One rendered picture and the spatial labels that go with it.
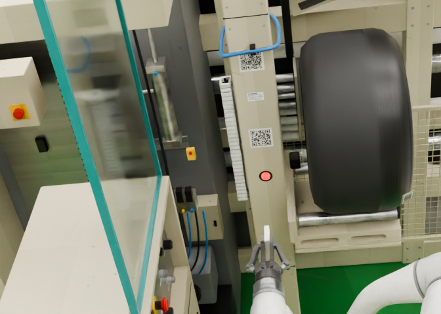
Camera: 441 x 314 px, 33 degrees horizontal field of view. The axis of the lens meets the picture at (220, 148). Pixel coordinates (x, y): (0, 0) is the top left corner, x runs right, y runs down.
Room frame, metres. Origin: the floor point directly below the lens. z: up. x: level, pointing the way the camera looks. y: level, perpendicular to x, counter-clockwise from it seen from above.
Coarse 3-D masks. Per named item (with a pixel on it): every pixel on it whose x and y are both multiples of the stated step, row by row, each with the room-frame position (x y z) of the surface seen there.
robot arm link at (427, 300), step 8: (440, 280) 1.05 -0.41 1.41; (432, 288) 1.03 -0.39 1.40; (440, 288) 1.02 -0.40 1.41; (432, 296) 1.01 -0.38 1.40; (440, 296) 1.00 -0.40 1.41; (424, 304) 1.01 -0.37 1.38; (432, 304) 0.99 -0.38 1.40; (440, 304) 0.98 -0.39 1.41; (424, 312) 0.99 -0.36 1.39; (432, 312) 0.97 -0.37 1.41; (440, 312) 0.96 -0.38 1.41
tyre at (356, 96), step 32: (352, 32) 2.04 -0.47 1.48; (384, 32) 2.01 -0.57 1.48; (320, 64) 1.89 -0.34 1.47; (352, 64) 1.86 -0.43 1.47; (384, 64) 1.84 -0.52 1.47; (320, 96) 1.80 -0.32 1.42; (352, 96) 1.77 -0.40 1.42; (384, 96) 1.75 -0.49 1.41; (320, 128) 1.74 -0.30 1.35; (352, 128) 1.71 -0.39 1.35; (384, 128) 1.70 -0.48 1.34; (320, 160) 1.71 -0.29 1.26; (352, 160) 1.68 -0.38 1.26; (384, 160) 1.66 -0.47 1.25; (320, 192) 1.71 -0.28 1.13; (352, 192) 1.67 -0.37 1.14; (384, 192) 1.66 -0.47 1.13
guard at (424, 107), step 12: (420, 108) 2.24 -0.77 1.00; (432, 108) 2.24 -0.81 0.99; (420, 120) 2.25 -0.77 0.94; (420, 132) 2.25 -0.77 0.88; (288, 144) 2.32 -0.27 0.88; (432, 156) 2.24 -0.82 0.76; (420, 168) 2.25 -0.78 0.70; (420, 180) 2.25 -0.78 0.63; (408, 204) 2.25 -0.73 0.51; (408, 216) 2.25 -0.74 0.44; (420, 228) 2.25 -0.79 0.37; (408, 240) 2.25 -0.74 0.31; (420, 240) 2.24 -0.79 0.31
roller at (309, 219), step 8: (304, 216) 1.84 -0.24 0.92; (312, 216) 1.84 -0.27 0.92; (320, 216) 1.83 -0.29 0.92; (328, 216) 1.82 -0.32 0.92; (336, 216) 1.82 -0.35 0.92; (344, 216) 1.81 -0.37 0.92; (352, 216) 1.81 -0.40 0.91; (360, 216) 1.80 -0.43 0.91; (368, 216) 1.80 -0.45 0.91; (376, 216) 1.80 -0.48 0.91; (384, 216) 1.79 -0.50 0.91; (392, 216) 1.79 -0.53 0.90; (304, 224) 1.83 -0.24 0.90; (312, 224) 1.82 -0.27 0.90; (320, 224) 1.82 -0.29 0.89
